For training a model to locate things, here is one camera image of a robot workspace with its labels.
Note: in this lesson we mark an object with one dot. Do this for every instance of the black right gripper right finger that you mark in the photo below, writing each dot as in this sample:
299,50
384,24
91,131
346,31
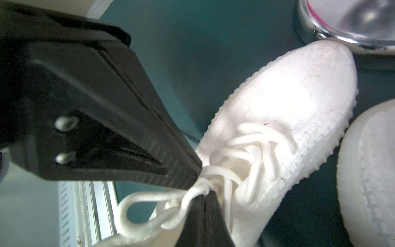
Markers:
216,232

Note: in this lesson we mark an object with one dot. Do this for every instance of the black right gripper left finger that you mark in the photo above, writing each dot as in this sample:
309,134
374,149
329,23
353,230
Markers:
192,234

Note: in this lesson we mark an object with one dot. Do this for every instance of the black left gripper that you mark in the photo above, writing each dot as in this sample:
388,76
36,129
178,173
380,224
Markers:
23,24

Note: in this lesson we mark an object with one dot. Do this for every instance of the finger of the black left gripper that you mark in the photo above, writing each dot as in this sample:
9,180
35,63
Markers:
89,112

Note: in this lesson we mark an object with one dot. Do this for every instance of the white shoelace of shoe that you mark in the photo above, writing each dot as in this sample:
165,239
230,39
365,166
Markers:
252,144

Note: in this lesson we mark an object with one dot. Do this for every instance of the white knit sneaker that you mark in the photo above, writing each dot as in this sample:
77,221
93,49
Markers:
308,95
366,178

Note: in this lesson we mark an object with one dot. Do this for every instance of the chrome glass holder stand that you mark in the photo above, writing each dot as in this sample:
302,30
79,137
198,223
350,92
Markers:
366,27

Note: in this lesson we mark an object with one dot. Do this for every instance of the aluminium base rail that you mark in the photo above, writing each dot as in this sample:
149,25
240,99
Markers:
86,212

